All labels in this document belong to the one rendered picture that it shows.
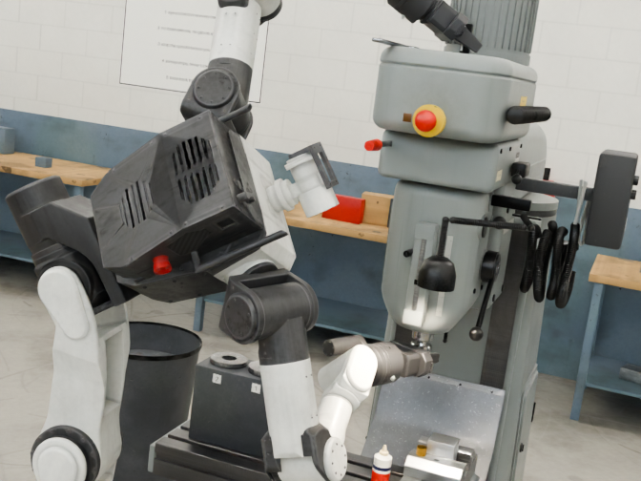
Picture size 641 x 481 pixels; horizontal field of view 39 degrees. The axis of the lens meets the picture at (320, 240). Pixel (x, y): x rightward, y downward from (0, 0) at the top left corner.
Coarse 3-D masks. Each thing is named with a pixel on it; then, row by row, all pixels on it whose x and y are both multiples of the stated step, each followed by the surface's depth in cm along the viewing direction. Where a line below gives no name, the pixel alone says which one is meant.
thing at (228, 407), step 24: (216, 360) 215; (240, 360) 217; (216, 384) 213; (240, 384) 211; (192, 408) 216; (216, 408) 214; (240, 408) 212; (264, 408) 210; (192, 432) 217; (216, 432) 215; (240, 432) 212; (264, 432) 210
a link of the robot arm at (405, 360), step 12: (384, 348) 187; (396, 348) 189; (408, 348) 194; (420, 348) 195; (396, 360) 187; (408, 360) 190; (420, 360) 192; (432, 360) 193; (396, 372) 187; (408, 372) 190; (420, 372) 192; (384, 384) 189
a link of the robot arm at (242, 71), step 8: (208, 64) 180; (216, 64) 178; (224, 64) 177; (232, 64) 177; (240, 64) 178; (240, 72) 177; (248, 72) 179; (240, 80) 177; (248, 80) 179; (240, 88) 177; (248, 88) 179; (240, 96) 173; (248, 96) 180; (240, 104) 174; (248, 112) 180; (232, 120) 175; (240, 120) 177; (248, 120) 181; (240, 128) 179
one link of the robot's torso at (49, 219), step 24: (24, 192) 172; (48, 192) 173; (24, 216) 172; (48, 216) 171; (72, 216) 170; (48, 240) 173; (72, 240) 170; (96, 240) 170; (96, 264) 170; (120, 288) 170; (96, 312) 175
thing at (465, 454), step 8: (424, 440) 206; (464, 448) 204; (464, 456) 202; (472, 456) 203; (472, 464) 207; (472, 472) 210; (408, 480) 193; (416, 480) 194; (464, 480) 198; (472, 480) 209
